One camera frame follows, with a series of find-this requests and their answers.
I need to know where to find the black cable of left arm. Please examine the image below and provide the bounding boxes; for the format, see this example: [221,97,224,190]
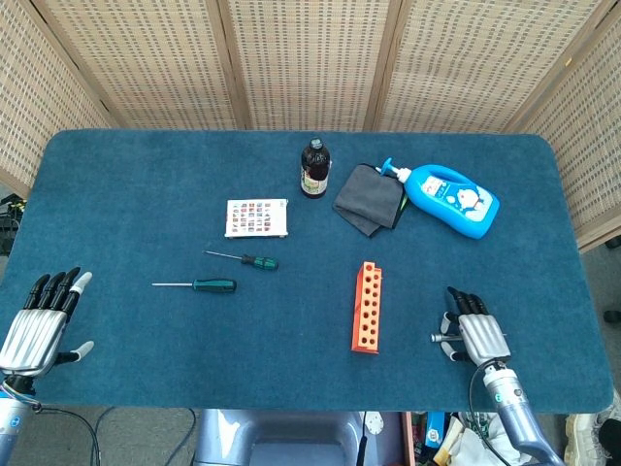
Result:
[31,405,102,466]

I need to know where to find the white box with picture grid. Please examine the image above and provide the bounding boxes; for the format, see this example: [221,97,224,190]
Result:
[224,197,289,240]

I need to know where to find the slim green black striped screwdriver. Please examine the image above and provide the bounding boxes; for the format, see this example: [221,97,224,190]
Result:
[203,250,280,272]

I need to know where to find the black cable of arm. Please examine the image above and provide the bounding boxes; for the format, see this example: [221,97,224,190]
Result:
[31,405,102,466]
[467,359,514,466]

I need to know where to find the folded grey cloth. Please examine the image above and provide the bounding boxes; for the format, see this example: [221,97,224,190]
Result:
[332,164,407,239]

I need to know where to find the thick green black screwdriver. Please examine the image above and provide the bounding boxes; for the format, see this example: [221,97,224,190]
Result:
[151,278,238,293]

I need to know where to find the blue pump detergent bottle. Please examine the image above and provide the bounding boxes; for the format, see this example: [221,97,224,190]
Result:
[376,156,501,241]

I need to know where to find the small blue box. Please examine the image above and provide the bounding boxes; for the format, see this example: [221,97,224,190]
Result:
[425,411,448,449]

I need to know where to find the blue carpet table cover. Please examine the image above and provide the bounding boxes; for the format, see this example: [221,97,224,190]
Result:
[0,128,615,414]

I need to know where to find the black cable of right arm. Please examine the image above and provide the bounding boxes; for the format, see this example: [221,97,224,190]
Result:
[467,359,514,466]

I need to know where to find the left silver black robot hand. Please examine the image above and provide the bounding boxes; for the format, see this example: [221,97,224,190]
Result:
[0,266,96,378]

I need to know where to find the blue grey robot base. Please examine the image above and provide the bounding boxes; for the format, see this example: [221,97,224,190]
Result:
[192,409,409,466]

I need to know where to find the white sneaker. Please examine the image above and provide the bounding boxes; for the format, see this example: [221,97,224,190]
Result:
[564,410,607,465]

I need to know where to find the woven bamboo folding screen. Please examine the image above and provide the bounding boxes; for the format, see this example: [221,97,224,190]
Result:
[0,0,621,253]

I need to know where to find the dark brown labelled bottle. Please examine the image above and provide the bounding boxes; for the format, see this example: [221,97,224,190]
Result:
[300,137,332,200]

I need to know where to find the black item with green stripe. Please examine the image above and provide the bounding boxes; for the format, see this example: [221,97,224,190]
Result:
[390,186,411,232]

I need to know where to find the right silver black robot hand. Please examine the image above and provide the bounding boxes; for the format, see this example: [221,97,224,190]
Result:
[439,285,512,368]

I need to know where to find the orange perforated holder block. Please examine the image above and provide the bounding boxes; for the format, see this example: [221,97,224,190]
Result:
[350,260,383,355]

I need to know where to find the black silver precision screwdriver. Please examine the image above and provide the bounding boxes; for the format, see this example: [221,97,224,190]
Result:
[430,331,508,344]

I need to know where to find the black equipment beside table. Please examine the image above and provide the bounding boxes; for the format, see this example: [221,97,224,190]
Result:
[0,193,24,257]

